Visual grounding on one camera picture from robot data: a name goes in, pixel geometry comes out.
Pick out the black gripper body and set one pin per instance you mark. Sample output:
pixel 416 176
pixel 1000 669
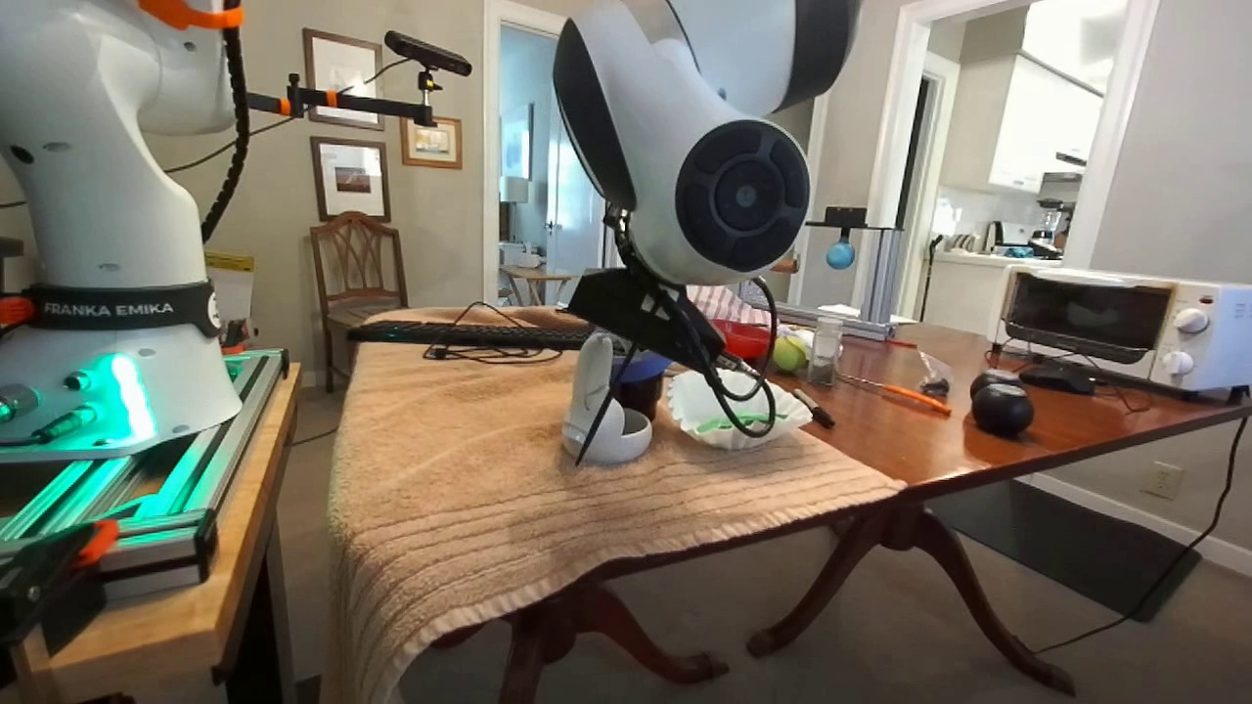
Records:
pixel 648 313

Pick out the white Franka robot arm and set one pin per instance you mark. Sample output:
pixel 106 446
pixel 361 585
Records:
pixel 104 198

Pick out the black cup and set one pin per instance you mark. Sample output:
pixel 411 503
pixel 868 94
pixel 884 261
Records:
pixel 644 395

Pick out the blue tape roll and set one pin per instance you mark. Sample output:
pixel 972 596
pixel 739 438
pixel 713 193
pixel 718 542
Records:
pixel 640 370

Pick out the red striped cloth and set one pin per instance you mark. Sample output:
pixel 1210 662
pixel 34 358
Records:
pixel 737 305

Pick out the red bowl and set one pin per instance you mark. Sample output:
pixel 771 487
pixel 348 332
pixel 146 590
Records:
pixel 748 343

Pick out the small round side table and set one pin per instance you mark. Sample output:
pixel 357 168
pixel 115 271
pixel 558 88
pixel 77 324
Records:
pixel 532 280

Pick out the green pieces in filter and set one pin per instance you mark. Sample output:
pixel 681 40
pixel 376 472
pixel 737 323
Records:
pixel 709 423

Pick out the green apple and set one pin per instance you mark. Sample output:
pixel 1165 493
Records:
pixel 790 354

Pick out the black computer keyboard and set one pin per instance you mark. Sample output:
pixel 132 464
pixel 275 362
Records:
pixel 471 332

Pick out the small white jar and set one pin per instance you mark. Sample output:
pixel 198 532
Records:
pixel 833 339

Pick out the black marker pen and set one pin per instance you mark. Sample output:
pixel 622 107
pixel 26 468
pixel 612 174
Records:
pixel 815 413

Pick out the blue rubber bulb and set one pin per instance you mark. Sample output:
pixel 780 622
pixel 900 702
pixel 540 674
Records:
pixel 842 250

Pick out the beige ribbed towel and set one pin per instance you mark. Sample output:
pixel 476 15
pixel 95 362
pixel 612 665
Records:
pixel 456 493

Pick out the small framed picture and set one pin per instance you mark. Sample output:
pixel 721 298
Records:
pixel 432 141

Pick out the orange pen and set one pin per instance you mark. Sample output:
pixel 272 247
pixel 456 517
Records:
pixel 914 395

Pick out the wooden chair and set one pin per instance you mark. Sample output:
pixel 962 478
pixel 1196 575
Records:
pixel 355 268

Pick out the framed landscape picture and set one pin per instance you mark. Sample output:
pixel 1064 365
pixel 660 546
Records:
pixel 348 176

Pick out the large framed picture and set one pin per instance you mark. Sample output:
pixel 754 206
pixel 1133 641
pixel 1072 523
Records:
pixel 342 62

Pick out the black computer mouse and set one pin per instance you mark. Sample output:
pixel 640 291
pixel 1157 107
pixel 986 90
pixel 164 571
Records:
pixel 1059 375

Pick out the coffee maker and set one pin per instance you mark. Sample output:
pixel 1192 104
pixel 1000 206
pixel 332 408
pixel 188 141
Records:
pixel 1059 215

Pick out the white toaster oven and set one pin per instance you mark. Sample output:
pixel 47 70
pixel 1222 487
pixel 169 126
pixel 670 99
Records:
pixel 1108 319

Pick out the black floor mat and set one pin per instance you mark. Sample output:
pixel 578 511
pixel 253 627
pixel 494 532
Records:
pixel 1069 550

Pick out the wooden robot cart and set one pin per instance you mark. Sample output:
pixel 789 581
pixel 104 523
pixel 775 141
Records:
pixel 198 610

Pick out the wooden table pedestal leg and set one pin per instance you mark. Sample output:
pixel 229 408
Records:
pixel 571 639
pixel 914 550

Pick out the black camera on boom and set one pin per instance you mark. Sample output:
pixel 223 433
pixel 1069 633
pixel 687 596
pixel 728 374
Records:
pixel 428 53

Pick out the white kitchen wall cabinet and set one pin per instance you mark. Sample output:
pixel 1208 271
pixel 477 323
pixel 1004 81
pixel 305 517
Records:
pixel 1030 120

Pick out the green-lit aluminium robot base frame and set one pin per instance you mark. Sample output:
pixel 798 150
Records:
pixel 156 493

